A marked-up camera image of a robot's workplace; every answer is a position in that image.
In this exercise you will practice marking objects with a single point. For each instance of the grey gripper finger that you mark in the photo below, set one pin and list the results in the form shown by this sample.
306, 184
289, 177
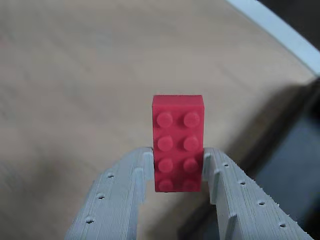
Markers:
112, 205
247, 212

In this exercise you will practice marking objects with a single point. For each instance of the red lego brick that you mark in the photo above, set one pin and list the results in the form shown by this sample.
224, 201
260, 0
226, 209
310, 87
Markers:
178, 140

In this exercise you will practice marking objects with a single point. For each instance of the black rectangular bin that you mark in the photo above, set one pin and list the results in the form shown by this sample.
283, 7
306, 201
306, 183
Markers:
295, 162

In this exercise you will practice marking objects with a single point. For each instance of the white table rim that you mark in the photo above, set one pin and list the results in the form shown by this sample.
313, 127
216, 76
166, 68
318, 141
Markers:
275, 22

